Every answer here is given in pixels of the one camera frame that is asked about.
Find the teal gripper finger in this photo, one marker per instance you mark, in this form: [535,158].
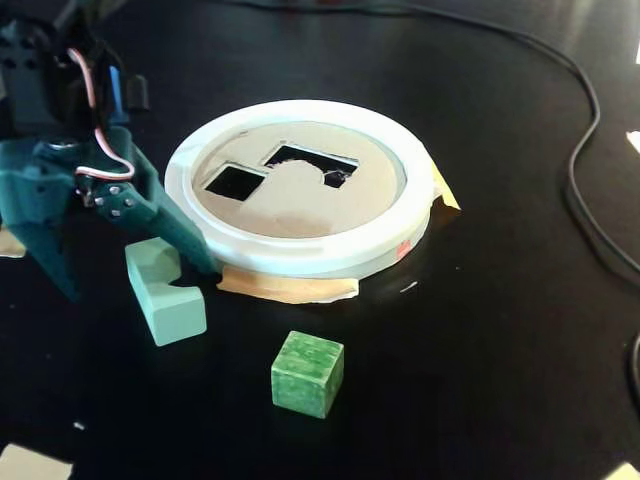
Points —
[170,225]

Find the teal gripper black servo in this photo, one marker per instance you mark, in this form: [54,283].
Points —
[50,185]

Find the light green U shape block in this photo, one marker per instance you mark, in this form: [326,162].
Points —
[175,315]

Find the white round shape sorter lid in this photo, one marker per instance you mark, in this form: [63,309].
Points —
[300,252]

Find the long beige masking tape strip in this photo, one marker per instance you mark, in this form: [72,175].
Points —
[290,291]

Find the dark green wooden cube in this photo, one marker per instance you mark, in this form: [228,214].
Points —
[305,375]

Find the large white paper sheet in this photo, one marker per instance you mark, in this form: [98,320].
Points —
[30,462]

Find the white card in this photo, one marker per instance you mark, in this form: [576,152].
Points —
[634,141]

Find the small white paper corner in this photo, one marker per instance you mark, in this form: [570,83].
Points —
[625,472]

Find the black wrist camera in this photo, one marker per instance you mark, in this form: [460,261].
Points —
[137,92]

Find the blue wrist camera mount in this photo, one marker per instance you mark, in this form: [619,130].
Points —
[115,92]

